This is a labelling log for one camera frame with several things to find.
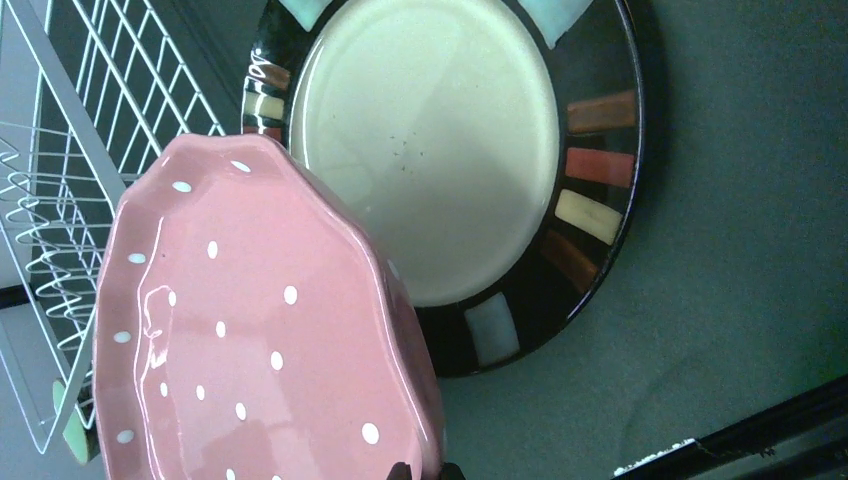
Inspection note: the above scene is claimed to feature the pink polka dot plate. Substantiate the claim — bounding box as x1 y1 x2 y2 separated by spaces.
93 134 445 479

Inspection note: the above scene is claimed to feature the white wire dish rack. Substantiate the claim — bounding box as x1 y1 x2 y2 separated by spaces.
1 1 223 453

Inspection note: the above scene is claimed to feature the dark striped plate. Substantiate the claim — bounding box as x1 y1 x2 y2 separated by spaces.
241 1 645 377

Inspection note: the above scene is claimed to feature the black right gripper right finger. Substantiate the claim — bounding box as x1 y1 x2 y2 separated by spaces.
438 462 465 480

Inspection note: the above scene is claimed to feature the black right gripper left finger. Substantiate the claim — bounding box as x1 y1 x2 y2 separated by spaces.
387 462 412 480

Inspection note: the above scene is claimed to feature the green celadon bowl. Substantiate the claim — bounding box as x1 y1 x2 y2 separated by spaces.
62 385 100 465

